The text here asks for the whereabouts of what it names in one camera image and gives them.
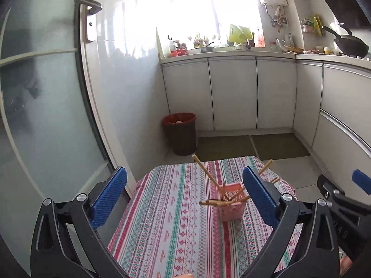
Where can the person left hand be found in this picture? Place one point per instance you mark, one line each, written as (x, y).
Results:
(184, 276)

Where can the metal door handle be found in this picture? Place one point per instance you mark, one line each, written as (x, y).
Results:
(92, 7)

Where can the dark bin with red liner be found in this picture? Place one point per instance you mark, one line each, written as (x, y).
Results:
(180, 132)

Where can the black wok pan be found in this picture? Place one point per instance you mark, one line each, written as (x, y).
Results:
(348, 44)

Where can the person right hand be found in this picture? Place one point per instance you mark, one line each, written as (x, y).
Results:
(344, 265)

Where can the pink perforated utensil holder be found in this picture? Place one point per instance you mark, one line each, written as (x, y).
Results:
(234, 209)

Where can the green plastic bag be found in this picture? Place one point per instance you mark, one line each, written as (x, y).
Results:
(239, 34)

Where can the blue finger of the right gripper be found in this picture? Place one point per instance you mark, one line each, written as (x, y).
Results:
(362, 181)

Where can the patterned woven tablecloth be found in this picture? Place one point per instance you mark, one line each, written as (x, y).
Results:
(164, 232)

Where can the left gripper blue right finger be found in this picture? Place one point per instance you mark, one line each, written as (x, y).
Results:
(266, 204)

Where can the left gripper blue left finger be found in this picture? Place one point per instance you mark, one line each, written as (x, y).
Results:
(105, 195)

